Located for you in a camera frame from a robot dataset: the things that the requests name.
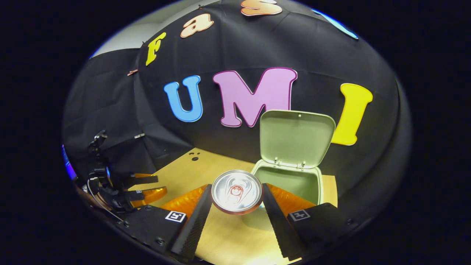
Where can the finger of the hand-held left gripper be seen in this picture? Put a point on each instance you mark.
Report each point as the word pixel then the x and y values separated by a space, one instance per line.
pixel 145 180
pixel 151 195

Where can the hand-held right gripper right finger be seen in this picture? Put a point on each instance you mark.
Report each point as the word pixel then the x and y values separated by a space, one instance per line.
pixel 278 224

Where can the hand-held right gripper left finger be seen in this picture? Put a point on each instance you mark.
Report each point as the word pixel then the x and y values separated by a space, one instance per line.
pixel 195 224

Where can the silver pop can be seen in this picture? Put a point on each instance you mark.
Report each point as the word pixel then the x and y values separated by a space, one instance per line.
pixel 235 191

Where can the green desktop garbage bin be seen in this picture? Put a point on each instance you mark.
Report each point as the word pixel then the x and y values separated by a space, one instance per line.
pixel 294 140

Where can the wooden desktop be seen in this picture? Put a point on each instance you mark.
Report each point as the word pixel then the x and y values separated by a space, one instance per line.
pixel 184 173

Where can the small white cloth clip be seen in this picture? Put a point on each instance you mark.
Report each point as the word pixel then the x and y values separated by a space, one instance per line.
pixel 139 136

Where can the copper cloth clip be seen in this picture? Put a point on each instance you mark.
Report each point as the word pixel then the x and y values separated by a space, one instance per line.
pixel 132 72

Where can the black backdrop cloth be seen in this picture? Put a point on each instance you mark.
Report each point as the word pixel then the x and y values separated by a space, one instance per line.
pixel 257 48

